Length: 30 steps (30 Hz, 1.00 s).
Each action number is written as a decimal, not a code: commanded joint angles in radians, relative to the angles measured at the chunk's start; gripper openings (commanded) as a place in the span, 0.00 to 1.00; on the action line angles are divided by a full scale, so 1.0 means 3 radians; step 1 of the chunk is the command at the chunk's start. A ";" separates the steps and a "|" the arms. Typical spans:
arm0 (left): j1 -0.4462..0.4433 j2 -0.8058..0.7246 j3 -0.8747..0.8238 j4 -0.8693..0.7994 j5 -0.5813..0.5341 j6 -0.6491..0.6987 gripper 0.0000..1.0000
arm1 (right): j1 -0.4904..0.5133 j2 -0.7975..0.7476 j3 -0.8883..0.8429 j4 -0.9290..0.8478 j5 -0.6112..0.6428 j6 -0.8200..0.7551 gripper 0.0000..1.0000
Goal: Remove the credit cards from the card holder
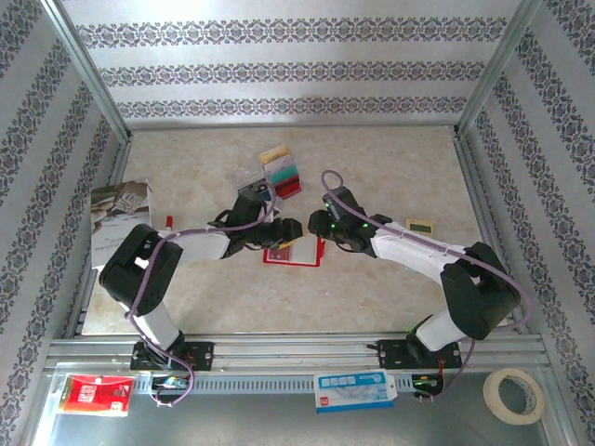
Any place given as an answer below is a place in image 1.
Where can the aluminium frame post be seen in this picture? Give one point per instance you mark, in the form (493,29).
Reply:
(499,69)
(88,69)

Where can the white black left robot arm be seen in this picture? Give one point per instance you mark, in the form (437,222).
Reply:
(200,244)

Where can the dark blue card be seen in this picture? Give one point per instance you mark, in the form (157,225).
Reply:
(253,188)

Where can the small circuit board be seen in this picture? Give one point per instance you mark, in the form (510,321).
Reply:
(169,382)
(425,382)

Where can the blue white packet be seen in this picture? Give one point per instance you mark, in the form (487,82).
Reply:
(353,390)

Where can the small yellow timer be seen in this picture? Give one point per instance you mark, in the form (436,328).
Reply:
(420,228)

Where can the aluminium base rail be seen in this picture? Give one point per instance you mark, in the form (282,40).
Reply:
(297,353)

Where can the yellow credit card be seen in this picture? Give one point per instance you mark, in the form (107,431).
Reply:
(294,242)

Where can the red packet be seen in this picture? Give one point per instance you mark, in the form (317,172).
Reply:
(93,395)

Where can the masking tape roll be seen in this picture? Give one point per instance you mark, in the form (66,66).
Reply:
(489,392)

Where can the gold card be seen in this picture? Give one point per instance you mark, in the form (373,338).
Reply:
(274,154)

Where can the paperback book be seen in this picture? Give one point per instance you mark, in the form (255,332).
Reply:
(116,209)

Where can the white grey card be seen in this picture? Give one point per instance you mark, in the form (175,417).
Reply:
(281,163)

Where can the red white marker pen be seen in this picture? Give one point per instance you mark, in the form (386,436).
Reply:
(168,222)

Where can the clear plastic card case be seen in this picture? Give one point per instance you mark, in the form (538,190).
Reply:
(248,179)

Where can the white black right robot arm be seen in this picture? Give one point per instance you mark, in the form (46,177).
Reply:
(409,246)

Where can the red card holder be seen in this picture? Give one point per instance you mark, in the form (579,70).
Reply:
(307,253)

